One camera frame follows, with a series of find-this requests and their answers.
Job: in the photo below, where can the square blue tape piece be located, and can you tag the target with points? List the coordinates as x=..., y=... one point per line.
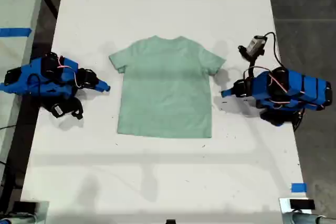
x=298, y=187

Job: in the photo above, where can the white metal bracket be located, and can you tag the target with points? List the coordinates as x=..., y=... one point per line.
x=284, y=205

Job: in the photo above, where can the black camera stalk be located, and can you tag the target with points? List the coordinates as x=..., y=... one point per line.
x=76, y=108
x=252, y=62

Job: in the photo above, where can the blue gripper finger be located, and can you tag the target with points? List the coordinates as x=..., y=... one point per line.
x=101, y=89
x=103, y=83
x=229, y=91
x=231, y=94

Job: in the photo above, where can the small black box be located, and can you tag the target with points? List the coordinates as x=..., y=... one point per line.
x=302, y=204
x=25, y=206

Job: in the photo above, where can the black metal leg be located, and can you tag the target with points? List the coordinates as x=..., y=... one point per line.
x=51, y=1

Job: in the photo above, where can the long blue tape strip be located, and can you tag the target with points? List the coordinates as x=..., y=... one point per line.
x=15, y=32

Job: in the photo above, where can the pale green T-shirt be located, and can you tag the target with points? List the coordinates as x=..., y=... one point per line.
x=165, y=90

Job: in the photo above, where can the tiny black clip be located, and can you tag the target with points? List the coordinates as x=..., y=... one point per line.
x=170, y=222

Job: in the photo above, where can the gray metal plate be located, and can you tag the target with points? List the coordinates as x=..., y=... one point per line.
x=43, y=213

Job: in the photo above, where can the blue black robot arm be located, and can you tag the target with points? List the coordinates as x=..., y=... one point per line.
x=302, y=85
x=31, y=72

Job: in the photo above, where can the gray metal pipe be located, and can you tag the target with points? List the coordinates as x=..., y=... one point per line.
x=18, y=219
x=302, y=218

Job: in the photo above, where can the black camera box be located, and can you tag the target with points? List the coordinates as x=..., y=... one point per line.
x=58, y=110
x=256, y=44

